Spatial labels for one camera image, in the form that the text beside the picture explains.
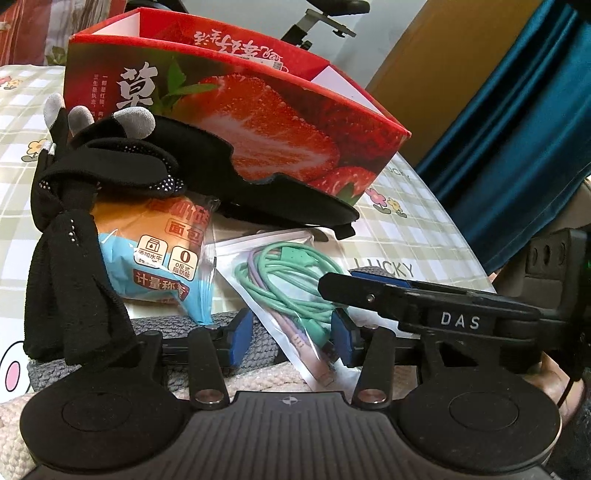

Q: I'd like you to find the cream knitted cloth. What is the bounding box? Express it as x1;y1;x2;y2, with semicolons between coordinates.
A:
1;368;418;479

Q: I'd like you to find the bag of green purple cables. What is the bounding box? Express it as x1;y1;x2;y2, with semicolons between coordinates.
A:
206;228;360;398

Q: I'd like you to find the packaged bread orange blue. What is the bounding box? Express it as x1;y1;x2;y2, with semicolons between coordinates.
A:
92;192;219;325

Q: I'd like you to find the black knit glove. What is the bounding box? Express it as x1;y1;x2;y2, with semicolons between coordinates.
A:
24;93;183;365

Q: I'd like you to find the black sleep mask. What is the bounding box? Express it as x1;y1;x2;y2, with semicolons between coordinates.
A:
146;115;360;240

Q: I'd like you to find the person's right hand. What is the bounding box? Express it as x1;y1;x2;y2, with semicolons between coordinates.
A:
522;353;585;424

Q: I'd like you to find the black power strip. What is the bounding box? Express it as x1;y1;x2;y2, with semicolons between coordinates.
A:
493;225;590;320

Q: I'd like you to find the checkered green tablecloth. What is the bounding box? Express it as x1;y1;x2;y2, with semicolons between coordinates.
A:
1;65;492;401

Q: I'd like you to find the red strawberry cardboard box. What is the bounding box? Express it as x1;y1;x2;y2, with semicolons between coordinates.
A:
64;8;410;203

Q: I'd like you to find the wooden door panel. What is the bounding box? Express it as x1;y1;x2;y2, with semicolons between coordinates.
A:
368;0;540;166

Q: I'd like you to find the black exercise bike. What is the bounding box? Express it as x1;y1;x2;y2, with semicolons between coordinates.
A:
124;0;370;50

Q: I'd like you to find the red printed backdrop cloth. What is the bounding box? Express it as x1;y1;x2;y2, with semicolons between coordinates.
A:
1;0;126;65

